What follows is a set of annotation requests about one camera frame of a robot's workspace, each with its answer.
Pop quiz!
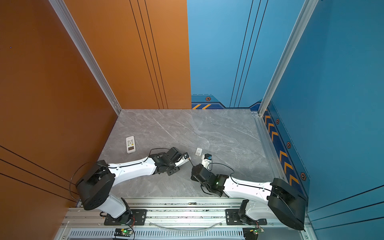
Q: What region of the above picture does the right aluminium corner post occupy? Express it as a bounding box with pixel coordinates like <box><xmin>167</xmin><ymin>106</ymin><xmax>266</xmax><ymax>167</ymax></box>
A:
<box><xmin>258</xmin><ymin>0</ymin><xmax>319</xmax><ymax>117</ymax></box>

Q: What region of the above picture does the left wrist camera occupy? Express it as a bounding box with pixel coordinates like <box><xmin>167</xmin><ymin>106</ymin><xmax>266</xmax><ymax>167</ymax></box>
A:
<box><xmin>176</xmin><ymin>153</ymin><xmax>191</xmax><ymax>167</ymax></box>

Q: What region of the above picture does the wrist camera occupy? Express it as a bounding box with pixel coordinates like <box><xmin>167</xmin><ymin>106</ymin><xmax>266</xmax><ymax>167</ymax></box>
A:
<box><xmin>202</xmin><ymin>154</ymin><xmax>213</xmax><ymax>171</ymax></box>
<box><xmin>176</xmin><ymin>153</ymin><xmax>191</xmax><ymax>167</ymax></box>

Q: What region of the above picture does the white battery cover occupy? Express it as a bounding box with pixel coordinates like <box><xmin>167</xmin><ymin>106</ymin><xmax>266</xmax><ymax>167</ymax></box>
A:
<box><xmin>195</xmin><ymin>148</ymin><xmax>203</xmax><ymax>156</ymax></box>

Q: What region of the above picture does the green circuit board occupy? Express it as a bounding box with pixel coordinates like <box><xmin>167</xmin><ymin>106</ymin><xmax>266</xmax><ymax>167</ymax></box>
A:
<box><xmin>243</xmin><ymin>228</ymin><xmax>265</xmax><ymax>240</ymax></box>
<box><xmin>114</xmin><ymin>228</ymin><xmax>136</xmax><ymax>240</ymax></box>

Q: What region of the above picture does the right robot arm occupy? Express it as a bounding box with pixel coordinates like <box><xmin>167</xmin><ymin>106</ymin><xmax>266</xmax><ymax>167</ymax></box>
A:
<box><xmin>191</xmin><ymin>164</ymin><xmax>308</xmax><ymax>231</ymax></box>

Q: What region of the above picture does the clear cable on rail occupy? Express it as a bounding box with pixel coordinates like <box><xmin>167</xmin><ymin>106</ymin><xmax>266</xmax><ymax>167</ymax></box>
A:
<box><xmin>149</xmin><ymin>221</ymin><xmax>223</xmax><ymax>231</ymax></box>

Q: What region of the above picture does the right green circuit board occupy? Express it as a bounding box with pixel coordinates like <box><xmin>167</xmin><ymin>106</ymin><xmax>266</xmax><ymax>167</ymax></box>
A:
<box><xmin>243</xmin><ymin>228</ymin><xmax>265</xmax><ymax>240</ymax></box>

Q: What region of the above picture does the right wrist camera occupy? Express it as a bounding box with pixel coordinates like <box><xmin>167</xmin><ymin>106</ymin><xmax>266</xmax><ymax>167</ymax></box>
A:
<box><xmin>202</xmin><ymin>154</ymin><xmax>213</xmax><ymax>171</ymax></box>

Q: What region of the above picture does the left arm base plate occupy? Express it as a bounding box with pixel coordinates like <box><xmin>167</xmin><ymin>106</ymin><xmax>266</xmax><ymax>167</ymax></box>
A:
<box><xmin>104</xmin><ymin>209</ymin><xmax>147</xmax><ymax>227</ymax></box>

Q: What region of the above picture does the aluminium corner post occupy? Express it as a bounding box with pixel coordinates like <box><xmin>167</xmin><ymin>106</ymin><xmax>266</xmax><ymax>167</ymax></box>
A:
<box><xmin>49</xmin><ymin>0</ymin><xmax>122</xmax><ymax>116</ymax></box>
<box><xmin>258</xmin><ymin>0</ymin><xmax>319</xmax><ymax>117</ymax></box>

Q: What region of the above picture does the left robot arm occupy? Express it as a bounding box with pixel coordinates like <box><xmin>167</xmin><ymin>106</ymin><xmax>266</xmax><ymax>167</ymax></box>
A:
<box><xmin>76</xmin><ymin>147</ymin><xmax>191</xmax><ymax>225</ymax></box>

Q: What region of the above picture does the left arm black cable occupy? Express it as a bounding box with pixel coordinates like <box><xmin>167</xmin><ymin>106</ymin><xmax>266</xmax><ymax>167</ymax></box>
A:
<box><xmin>69</xmin><ymin>161</ymin><xmax>94</xmax><ymax>200</ymax></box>

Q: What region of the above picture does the left aluminium corner post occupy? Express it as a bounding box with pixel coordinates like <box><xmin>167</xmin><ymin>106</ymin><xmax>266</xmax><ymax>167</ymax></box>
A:
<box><xmin>49</xmin><ymin>0</ymin><xmax>122</xmax><ymax>116</ymax></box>

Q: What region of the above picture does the aluminium rail frame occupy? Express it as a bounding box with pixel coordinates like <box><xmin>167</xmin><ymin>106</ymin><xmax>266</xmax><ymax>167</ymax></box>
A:
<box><xmin>55</xmin><ymin>198</ymin><xmax>317</xmax><ymax>240</ymax></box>

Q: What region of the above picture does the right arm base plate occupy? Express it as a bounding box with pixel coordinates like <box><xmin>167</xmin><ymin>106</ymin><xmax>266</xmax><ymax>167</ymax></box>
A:
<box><xmin>225</xmin><ymin>209</ymin><xmax>268</xmax><ymax>226</ymax></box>

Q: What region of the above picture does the left green circuit board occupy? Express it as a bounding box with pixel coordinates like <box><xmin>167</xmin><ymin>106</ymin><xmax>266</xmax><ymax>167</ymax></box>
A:
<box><xmin>114</xmin><ymin>228</ymin><xmax>136</xmax><ymax>240</ymax></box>

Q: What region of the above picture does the white TCL remote control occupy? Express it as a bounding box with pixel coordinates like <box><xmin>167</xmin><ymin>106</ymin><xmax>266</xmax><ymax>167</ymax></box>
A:
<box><xmin>175</xmin><ymin>159</ymin><xmax>189</xmax><ymax>167</ymax></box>

